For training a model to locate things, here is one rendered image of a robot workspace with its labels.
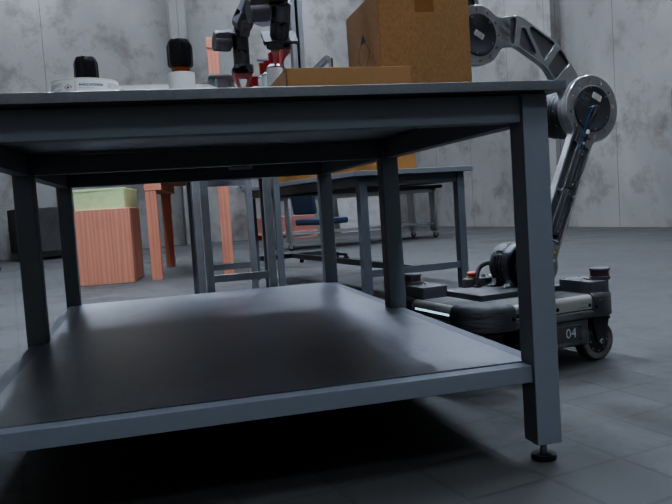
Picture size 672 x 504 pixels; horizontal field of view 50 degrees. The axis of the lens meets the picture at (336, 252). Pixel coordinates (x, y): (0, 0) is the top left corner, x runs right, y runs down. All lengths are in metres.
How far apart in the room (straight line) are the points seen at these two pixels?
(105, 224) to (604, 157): 7.39
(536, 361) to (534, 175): 0.40
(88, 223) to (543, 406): 5.68
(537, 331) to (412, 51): 0.75
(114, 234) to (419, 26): 5.30
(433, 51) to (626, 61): 9.37
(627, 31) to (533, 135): 9.63
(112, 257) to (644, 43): 7.60
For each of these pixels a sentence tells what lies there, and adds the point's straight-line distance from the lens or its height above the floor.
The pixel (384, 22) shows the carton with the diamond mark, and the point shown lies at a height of 1.03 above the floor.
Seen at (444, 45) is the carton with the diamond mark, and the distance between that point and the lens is 1.88.
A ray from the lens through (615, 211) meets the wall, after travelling 11.25.
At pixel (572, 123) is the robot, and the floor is 0.83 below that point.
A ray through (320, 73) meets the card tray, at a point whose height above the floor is 0.86.
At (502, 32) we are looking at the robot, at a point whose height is 1.14.
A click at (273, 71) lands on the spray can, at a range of 2.29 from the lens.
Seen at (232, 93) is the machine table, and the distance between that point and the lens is 1.38.
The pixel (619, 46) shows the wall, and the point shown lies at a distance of 11.28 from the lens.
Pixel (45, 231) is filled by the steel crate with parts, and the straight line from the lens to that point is 12.50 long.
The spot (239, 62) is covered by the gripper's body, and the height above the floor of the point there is 1.12.
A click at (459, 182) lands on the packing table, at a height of 0.68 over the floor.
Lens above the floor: 0.60
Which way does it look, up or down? 4 degrees down
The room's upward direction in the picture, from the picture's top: 4 degrees counter-clockwise
